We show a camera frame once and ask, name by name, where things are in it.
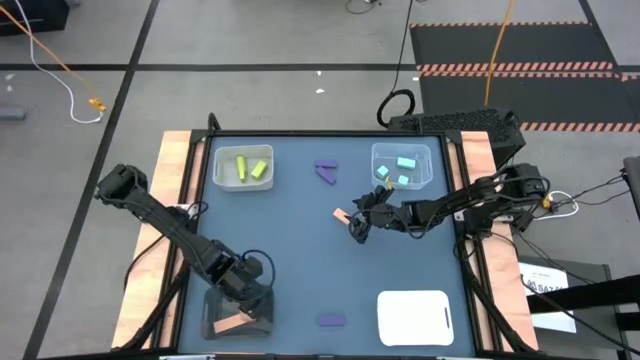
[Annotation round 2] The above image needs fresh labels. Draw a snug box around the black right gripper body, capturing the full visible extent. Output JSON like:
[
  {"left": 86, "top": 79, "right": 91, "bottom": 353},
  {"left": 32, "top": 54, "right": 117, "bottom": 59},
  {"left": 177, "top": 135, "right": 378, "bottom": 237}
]
[{"left": 368, "top": 197, "right": 417, "bottom": 235}]

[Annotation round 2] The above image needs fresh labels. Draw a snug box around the clear plastic bin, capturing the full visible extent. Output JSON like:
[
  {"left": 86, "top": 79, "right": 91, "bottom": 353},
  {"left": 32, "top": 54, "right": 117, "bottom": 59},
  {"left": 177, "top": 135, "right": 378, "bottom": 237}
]
[{"left": 370, "top": 142, "right": 434, "bottom": 191}]

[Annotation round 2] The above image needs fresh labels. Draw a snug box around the black box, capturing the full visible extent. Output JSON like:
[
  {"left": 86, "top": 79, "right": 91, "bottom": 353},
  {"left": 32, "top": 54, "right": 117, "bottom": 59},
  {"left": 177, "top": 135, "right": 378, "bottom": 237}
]
[{"left": 0, "top": 0, "right": 70, "bottom": 37}]

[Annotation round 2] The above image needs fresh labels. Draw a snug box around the black chair edge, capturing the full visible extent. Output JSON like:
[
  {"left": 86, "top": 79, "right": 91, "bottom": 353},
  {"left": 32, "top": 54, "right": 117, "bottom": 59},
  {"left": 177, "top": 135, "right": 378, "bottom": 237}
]
[{"left": 622, "top": 155, "right": 640, "bottom": 224}]

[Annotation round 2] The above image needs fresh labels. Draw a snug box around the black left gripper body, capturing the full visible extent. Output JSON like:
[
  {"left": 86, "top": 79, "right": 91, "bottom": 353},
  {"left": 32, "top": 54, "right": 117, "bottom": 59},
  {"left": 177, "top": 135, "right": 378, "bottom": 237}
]
[{"left": 212, "top": 252, "right": 275, "bottom": 307}]

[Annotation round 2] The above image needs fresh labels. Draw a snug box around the orange cable with yellow plug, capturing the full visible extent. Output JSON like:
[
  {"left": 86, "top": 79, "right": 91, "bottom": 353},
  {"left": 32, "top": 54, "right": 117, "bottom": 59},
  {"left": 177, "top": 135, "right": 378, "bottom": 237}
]
[{"left": 0, "top": 4, "right": 107, "bottom": 112}]

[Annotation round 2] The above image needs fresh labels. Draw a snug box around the black aluminium table frame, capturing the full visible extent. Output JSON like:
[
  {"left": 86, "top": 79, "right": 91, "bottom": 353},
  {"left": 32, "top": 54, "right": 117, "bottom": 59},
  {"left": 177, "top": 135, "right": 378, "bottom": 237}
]
[{"left": 112, "top": 112, "right": 541, "bottom": 360}]

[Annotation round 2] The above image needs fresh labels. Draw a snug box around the black side table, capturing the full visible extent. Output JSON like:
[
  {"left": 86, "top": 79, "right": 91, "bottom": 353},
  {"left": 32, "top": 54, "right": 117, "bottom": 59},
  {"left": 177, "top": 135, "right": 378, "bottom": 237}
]
[{"left": 517, "top": 254, "right": 640, "bottom": 360}]

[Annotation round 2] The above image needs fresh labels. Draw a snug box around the orange floor cable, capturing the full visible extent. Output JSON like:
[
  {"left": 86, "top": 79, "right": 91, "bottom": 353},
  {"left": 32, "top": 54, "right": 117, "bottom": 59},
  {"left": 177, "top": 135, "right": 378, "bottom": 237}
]
[{"left": 483, "top": 0, "right": 516, "bottom": 107}]

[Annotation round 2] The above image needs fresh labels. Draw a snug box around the white opaque plastic bin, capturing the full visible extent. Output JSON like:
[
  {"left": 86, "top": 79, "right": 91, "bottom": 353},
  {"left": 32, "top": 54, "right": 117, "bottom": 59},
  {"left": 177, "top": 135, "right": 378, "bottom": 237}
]
[{"left": 212, "top": 144, "right": 276, "bottom": 193}]

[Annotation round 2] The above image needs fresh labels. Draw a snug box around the black metal bar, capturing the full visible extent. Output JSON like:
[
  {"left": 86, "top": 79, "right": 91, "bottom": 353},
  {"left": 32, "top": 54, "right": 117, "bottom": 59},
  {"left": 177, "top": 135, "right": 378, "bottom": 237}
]
[{"left": 527, "top": 273, "right": 640, "bottom": 314}]

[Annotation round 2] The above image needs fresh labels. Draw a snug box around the black perforated computer case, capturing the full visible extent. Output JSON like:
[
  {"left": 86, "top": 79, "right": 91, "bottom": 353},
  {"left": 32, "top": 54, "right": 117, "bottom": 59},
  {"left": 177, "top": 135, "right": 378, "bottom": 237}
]
[{"left": 387, "top": 107, "right": 527, "bottom": 169}]

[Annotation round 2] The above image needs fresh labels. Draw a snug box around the black mat with striped edges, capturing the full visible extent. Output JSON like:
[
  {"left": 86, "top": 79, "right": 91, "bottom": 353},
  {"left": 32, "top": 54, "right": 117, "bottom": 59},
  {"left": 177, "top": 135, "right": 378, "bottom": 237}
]
[{"left": 408, "top": 22, "right": 640, "bottom": 134}]

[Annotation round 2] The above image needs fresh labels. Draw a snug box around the white tray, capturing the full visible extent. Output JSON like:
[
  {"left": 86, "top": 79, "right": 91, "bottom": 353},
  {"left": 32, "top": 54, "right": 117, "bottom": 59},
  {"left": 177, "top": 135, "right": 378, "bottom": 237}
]
[{"left": 376, "top": 289, "right": 455, "bottom": 348}]

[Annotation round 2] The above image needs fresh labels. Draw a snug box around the black coiled floor cable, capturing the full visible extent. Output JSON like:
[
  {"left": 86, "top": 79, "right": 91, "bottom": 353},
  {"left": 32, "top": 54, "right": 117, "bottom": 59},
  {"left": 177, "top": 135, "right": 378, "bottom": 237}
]
[{"left": 376, "top": 0, "right": 417, "bottom": 129}]

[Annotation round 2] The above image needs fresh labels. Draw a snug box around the white cable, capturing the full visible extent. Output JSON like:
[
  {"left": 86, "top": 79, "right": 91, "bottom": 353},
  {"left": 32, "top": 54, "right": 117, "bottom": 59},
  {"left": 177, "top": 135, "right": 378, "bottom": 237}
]
[
  {"left": 542, "top": 189, "right": 580, "bottom": 221},
  {"left": 13, "top": 0, "right": 105, "bottom": 125}
]

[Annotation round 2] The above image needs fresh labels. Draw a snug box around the white paper sign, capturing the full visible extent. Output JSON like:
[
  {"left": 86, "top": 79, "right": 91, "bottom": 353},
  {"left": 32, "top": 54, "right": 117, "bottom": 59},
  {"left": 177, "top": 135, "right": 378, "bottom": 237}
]
[{"left": 518, "top": 262, "right": 577, "bottom": 334}]

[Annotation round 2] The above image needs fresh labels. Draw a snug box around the wooden table side plank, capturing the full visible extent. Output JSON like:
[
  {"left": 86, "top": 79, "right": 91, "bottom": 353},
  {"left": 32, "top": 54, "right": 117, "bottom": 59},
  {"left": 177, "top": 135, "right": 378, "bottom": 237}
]
[
  {"left": 459, "top": 130, "right": 540, "bottom": 351},
  {"left": 110, "top": 130, "right": 207, "bottom": 350}
]

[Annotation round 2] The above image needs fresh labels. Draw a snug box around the black plastic tray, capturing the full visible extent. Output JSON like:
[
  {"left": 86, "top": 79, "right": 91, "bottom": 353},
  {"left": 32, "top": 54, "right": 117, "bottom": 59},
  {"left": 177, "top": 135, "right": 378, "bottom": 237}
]
[{"left": 200, "top": 287, "right": 277, "bottom": 341}]

